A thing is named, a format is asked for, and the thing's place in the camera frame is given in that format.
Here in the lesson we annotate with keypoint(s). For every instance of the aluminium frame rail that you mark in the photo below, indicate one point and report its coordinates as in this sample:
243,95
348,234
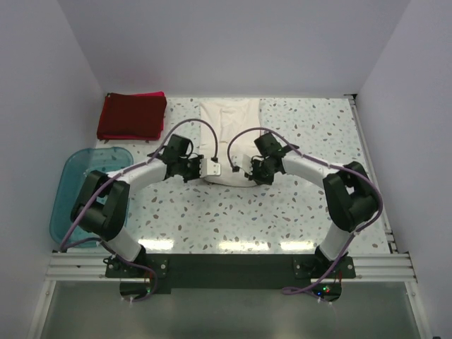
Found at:
68,267

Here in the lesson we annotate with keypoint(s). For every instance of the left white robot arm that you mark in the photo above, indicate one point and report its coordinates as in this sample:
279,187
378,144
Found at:
102,203

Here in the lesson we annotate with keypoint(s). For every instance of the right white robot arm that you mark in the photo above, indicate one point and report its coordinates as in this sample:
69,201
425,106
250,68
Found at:
353,201

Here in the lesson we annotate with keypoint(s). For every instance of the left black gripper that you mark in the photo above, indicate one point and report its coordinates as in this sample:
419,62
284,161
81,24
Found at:
197,160

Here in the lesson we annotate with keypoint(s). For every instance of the white t-shirt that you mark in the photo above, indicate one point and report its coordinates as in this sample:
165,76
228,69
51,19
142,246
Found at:
228,118

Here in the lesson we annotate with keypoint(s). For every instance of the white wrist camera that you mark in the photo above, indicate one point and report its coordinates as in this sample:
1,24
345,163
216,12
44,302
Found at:
242,163
208,168

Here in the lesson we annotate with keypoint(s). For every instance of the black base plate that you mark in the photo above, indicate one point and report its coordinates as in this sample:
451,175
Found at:
163,273

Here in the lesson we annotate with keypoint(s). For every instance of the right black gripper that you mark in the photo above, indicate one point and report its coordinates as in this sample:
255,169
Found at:
255,176

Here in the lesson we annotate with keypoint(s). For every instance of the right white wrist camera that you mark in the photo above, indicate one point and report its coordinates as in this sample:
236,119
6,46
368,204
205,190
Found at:
242,163

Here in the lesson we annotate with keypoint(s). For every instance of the blue plastic basket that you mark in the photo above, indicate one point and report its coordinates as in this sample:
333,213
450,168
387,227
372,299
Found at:
75,170

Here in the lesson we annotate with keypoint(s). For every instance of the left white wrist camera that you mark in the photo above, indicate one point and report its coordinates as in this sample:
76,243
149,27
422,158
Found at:
208,168

